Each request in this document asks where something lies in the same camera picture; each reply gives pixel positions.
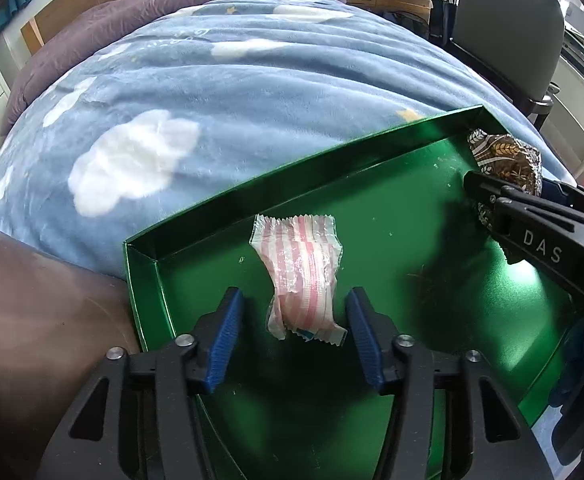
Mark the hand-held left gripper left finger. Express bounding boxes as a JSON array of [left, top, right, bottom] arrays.
[[37, 286, 245, 480]]

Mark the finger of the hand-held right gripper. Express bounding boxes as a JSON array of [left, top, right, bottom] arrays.
[[542, 179, 584, 226], [464, 170, 584, 233]]

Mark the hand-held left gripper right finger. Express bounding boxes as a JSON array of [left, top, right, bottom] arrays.
[[344, 286, 548, 480]]

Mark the brown wheat print snack packet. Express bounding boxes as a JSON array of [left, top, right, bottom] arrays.
[[466, 129, 544, 233]]

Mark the pink striped snack packet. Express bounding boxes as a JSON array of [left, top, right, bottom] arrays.
[[249, 213, 349, 347]]

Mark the green tray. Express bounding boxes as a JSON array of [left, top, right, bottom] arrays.
[[123, 105, 584, 480]]

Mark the white desk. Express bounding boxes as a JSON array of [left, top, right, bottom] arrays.
[[554, 25, 584, 176]]

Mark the grey chair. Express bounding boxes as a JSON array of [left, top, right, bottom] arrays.
[[444, 0, 567, 131]]

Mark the person's leg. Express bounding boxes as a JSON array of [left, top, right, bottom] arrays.
[[0, 215, 143, 480]]

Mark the blue cloud print blanket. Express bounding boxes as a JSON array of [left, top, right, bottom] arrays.
[[0, 0, 572, 286]]

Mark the purple duvet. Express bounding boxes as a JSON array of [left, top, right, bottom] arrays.
[[0, 0, 347, 136]]

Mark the wooden headboard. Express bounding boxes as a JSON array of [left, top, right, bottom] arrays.
[[21, 0, 253, 56]]

